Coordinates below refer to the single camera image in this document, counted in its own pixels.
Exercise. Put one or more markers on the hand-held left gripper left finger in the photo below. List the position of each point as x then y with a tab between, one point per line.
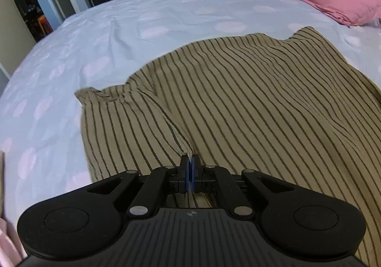
184	171

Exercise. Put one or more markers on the orange stool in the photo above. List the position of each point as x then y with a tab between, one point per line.
44	24

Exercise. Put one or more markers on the cream room door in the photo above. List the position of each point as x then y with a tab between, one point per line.
12	32

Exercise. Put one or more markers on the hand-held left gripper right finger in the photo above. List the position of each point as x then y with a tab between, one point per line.
196	171

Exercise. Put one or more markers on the tan striped pants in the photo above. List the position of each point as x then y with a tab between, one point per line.
268	106

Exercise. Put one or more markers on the pale pink garment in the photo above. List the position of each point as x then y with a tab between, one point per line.
9	240

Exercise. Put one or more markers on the bed with polka dot sheet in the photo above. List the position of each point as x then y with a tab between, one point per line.
89	47

